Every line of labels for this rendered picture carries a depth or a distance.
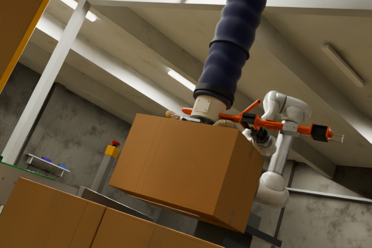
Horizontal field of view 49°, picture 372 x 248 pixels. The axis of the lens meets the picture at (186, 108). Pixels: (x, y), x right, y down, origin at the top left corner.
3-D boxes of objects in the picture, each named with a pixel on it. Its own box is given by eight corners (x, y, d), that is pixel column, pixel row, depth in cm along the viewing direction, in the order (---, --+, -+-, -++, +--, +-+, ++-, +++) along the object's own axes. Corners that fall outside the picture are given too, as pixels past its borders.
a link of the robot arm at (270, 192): (248, 202, 270) (280, 214, 269) (253, 200, 255) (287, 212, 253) (280, 98, 292) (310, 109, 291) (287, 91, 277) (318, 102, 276)
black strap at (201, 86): (186, 87, 222) (189, 80, 223) (202, 105, 240) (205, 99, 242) (224, 92, 210) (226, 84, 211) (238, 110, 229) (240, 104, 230)
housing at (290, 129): (282, 129, 197) (284, 121, 198) (284, 135, 202) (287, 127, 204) (296, 132, 193) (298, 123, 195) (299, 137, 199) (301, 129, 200)
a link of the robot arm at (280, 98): (267, 95, 273) (286, 102, 272) (268, 83, 288) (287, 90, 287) (259, 110, 280) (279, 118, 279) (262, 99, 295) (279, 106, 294)
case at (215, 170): (107, 185, 205) (136, 112, 217) (149, 204, 236) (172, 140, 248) (212, 215, 172) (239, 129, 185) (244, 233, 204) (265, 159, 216)
